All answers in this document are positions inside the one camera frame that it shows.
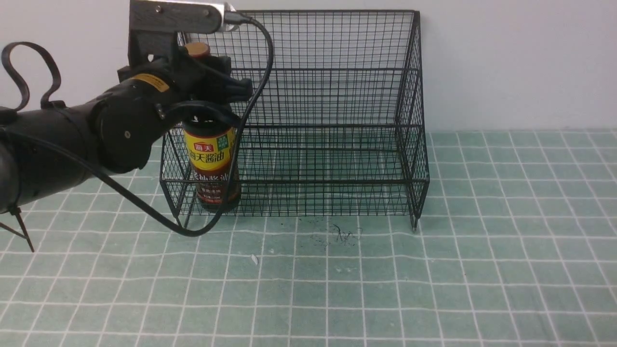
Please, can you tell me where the black wire mesh shelf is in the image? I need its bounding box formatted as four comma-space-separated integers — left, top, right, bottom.
160, 10, 430, 231

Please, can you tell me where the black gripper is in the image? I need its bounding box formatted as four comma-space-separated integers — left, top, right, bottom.
99, 57, 253, 174

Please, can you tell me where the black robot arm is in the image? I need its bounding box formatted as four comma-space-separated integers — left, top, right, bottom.
1, 54, 253, 213

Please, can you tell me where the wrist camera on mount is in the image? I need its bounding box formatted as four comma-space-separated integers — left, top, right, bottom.
128, 0, 241, 68

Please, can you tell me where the green checkered tablecloth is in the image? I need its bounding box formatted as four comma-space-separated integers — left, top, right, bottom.
1, 129, 616, 347

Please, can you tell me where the dark soy sauce bottle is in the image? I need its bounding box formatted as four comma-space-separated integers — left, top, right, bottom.
182, 42, 241, 213

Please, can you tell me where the black camera cable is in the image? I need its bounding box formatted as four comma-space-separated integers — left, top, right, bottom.
0, 11, 275, 238

